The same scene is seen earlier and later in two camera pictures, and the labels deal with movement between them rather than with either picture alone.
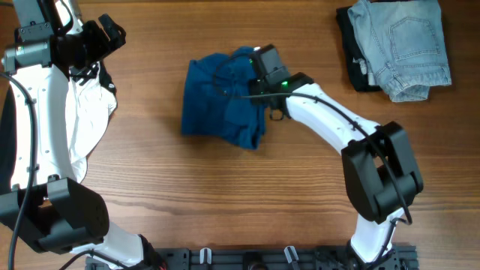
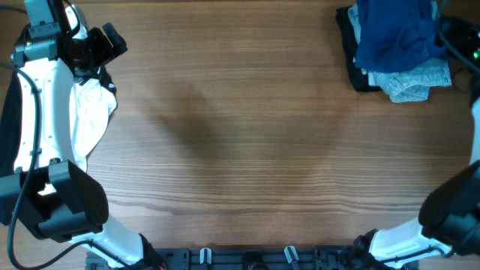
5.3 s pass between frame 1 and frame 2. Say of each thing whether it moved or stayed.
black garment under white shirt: stayed
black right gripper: moved
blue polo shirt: moved
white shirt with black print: stayed
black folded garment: stayed
